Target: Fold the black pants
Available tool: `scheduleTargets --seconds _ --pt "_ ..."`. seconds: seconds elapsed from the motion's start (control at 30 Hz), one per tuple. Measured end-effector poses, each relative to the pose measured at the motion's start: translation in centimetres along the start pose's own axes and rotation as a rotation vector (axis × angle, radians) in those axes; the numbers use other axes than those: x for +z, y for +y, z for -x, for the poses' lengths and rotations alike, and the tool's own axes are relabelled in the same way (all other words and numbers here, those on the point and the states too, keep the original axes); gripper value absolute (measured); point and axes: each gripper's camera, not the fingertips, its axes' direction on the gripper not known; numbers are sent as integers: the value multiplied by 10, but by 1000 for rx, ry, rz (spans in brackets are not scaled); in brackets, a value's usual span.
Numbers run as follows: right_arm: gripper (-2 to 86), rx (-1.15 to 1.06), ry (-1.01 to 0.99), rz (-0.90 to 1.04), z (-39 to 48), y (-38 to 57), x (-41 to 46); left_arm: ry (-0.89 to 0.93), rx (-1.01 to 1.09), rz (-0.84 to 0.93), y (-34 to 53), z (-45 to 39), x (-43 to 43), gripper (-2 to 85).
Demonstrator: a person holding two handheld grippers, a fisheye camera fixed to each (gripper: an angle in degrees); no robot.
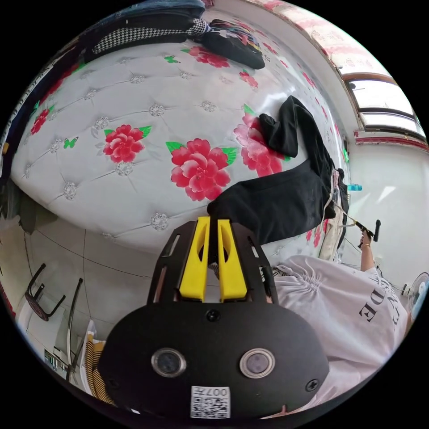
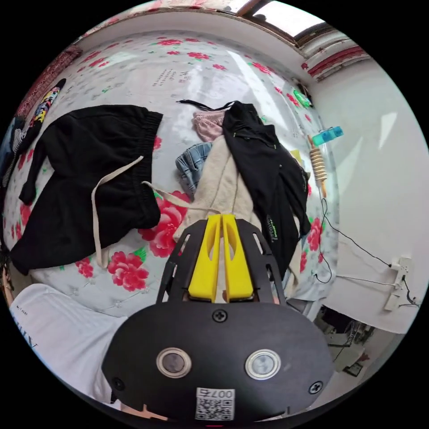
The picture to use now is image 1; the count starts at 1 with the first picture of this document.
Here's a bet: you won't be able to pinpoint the black pants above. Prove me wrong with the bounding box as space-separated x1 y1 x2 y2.
206 95 337 246

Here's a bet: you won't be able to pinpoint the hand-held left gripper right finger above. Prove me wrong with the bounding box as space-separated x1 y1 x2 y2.
217 219 249 301

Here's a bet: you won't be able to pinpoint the pink printed curtain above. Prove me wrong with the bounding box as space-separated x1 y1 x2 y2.
268 0 389 69

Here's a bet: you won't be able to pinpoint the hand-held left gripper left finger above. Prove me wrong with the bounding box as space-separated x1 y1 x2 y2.
179 217 211 303

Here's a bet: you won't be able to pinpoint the window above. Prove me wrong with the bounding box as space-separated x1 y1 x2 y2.
341 71 427 142

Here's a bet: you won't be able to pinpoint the person's right forearm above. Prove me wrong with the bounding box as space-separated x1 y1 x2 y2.
360 245 377 273

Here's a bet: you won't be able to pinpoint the electric fan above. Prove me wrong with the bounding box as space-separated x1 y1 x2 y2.
401 271 429 321

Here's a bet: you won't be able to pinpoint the person's body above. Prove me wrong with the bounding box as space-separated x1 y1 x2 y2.
268 254 410 420

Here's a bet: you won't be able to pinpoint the beige and black clothes heap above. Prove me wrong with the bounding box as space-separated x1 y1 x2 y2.
318 167 351 262

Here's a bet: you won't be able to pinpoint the pile of clothes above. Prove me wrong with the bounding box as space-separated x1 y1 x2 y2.
80 0 266 70

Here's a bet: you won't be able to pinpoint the yellow striped cloth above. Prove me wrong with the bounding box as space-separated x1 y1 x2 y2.
84 320 116 405

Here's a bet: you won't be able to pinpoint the bed with floral quilt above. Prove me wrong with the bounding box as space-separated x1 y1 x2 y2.
10 6 351 261

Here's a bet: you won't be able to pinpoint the black metal stool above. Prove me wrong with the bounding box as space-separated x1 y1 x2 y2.
24 263 67 323

